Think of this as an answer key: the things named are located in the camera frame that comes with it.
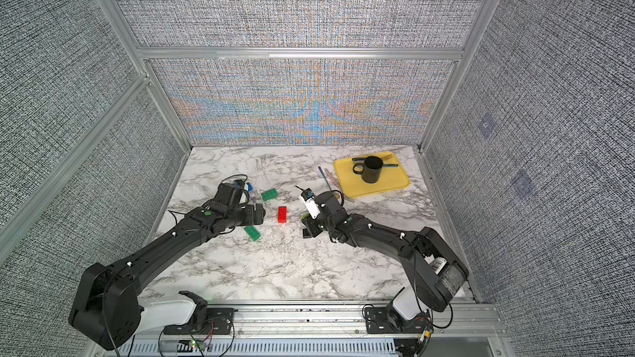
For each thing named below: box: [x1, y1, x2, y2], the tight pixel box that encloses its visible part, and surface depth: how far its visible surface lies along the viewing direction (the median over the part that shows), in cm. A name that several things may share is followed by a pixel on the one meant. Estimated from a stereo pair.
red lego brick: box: [277, 205, 287, 224], surface depth 97 cm
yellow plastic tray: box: [333, 151, 411, 199], surface depth 110 cm
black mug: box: [352, 155, 384, 184], surface depth 105 cm
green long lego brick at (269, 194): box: [260, 188, 279, 202], surface depth 105 cm
